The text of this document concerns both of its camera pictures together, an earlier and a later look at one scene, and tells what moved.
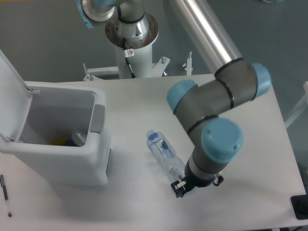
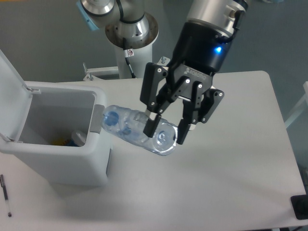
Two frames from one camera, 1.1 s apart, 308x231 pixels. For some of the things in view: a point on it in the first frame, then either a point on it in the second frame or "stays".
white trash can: x=59 y=129 stays
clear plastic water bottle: x=164 y=152 -> x=127 y=124
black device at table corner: x=300 y=204 stays
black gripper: x=193 y=181 -> x=200 y=52
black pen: x=3 y=184 stays
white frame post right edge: x=301 y=107 stays
